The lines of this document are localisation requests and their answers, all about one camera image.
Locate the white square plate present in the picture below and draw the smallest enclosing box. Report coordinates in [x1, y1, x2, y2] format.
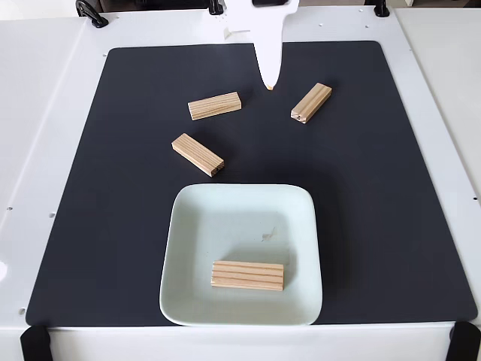
[159, 183, 324, 327]

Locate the wooden block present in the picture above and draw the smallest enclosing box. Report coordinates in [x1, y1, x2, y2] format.
[210, 259, 286, 293]
[289, 82, 333, 126]
[171, 132, 225, 178]
[187, 91, 243, 122]

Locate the black rubber mat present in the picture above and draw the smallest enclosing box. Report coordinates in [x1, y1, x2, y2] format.
[24, 40, 479, 327]

